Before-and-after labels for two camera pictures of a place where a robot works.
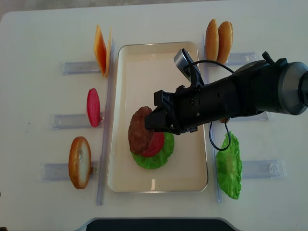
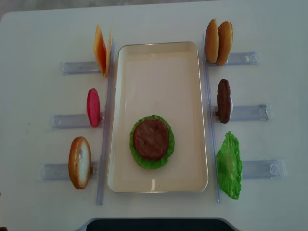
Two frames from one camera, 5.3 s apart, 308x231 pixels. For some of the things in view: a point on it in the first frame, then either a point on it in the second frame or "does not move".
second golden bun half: (224, 42) does not move
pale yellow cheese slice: (109, 52) does not move
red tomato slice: (156, 145) -> (134, 138)
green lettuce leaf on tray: (159, 160) does not move
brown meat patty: (139, 137) -> (151, 138)
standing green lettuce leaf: (229, 167) does not move
